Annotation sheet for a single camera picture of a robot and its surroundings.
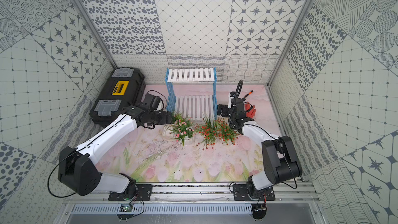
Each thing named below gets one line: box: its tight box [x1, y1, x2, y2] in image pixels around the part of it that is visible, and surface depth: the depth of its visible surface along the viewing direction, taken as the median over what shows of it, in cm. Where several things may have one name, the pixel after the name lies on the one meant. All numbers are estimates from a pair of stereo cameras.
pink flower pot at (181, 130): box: [161, 113, 196, 149], surface depth 82 cm
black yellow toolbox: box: [89, 67, 147, 129], surface depth 95 cm
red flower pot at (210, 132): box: [194, 117, 219, 151], surface depth 81 cm
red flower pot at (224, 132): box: [214, 117, 241, 146], surface depth 82 cm
